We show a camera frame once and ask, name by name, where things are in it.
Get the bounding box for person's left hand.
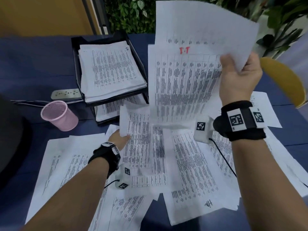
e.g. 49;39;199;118
105;129;132;152

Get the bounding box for person's right hand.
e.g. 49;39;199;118
219;51;263;106

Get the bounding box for pile of printed papers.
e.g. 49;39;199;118
25;91;308;231

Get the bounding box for black mesh tiered tray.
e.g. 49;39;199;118
71;31;149;125

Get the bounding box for person's right forearm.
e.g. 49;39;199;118
231;138;308;231

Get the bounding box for person's left forearm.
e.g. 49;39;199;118
21;156;110;231

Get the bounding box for black left wristband with markers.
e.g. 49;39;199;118
88;141;121;178

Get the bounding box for black wristband with markers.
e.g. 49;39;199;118
88;141;121;178
213;101;267;142

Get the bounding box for black right wristband with markers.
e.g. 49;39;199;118
213;101;267;142

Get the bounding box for pink mesh cup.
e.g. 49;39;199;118
40;100;79;132

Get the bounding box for white column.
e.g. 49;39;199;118
255;9;304;58

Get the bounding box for white power strip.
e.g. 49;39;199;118
50;88;83;101

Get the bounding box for dark green potted plant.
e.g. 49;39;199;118
256;0;308;58

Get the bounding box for large black chair back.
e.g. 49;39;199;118
0;96;33;183

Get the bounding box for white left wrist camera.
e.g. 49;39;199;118
115;163;132;190

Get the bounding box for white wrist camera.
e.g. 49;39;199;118
193;115;215;143
115;163;132;190

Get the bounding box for black left camera cable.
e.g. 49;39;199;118
104;180;120;189

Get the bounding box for black camera cable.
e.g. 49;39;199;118
104;180;120;189
209;138;237;178

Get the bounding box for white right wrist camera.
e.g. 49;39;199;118
193;115;215;143

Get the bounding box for black right camera cable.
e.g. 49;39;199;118
209;138;237;178

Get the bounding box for power strip cable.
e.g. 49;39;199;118
11;99;52;106

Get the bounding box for green plant wall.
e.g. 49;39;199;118
103;0;265;35

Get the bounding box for dark metal door frame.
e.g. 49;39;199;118
81;0;112;35

